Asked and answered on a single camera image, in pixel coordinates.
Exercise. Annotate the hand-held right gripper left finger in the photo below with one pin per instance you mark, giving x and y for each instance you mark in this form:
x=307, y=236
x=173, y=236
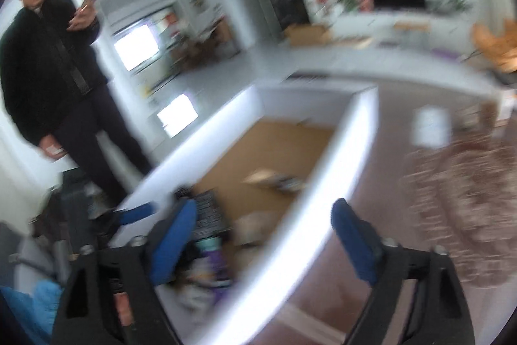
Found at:
x=177, y=244

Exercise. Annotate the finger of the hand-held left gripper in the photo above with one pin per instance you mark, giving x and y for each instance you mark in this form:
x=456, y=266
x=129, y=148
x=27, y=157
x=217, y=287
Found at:
x=136, y=213

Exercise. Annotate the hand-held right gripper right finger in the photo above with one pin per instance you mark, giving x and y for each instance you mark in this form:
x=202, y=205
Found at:
x=357, y=244

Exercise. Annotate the white-walled box with brown bottom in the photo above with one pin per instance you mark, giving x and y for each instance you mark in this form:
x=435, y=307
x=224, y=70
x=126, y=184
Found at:
x=307, y=223

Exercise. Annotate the teal item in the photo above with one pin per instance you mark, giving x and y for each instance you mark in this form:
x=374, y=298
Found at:
x=209, y=244

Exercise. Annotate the black and white striped item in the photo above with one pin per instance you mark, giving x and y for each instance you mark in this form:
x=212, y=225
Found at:
x=210, y=213

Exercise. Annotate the purple item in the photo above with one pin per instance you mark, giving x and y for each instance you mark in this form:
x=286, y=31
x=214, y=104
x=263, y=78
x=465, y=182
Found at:
x=220, y=266

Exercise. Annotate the beige soft item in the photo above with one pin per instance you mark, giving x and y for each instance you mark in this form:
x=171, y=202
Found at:
x=251, y=227

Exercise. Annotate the dark small item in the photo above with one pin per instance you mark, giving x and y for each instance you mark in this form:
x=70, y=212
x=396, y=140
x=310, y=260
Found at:
x=290, y=183

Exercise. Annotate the flat tan packet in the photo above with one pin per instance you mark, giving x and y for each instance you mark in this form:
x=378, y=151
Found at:
x=260, y=178

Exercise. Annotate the patterned brown rug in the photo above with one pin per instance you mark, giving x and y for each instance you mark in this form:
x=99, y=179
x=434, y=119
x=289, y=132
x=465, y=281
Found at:
x=464, y=207

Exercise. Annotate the white paper sheet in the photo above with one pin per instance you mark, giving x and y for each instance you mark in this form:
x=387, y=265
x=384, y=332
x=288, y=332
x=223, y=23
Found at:
x=430, y=126

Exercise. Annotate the blue cloth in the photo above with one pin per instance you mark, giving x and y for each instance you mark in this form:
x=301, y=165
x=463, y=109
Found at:
x=28, y=312

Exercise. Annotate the glass balcony door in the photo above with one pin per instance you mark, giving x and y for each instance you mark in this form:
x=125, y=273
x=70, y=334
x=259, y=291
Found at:
x=135, y=46

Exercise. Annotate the open cardboard box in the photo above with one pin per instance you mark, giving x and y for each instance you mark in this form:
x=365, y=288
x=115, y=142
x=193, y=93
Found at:
x=307, y=34

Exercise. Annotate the long white low cabinet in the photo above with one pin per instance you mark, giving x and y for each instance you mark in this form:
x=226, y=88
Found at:
x=363, y=25

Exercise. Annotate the wooden stool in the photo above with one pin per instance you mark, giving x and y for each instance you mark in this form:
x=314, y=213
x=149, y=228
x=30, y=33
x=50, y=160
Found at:
x=410, y=27

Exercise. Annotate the orange chair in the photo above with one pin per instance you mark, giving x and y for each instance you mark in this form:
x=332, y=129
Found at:
x=494, y=44

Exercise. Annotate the green potted plant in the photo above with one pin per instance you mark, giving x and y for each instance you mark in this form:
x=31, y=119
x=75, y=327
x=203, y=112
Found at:
x=450, y=4
x=349, y=0

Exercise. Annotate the red flower plant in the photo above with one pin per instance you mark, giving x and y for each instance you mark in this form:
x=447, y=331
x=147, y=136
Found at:
x=325, y=1

